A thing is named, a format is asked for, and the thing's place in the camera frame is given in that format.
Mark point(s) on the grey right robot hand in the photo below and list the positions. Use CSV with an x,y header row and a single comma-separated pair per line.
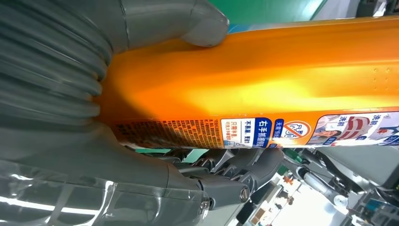
x,y
93,174

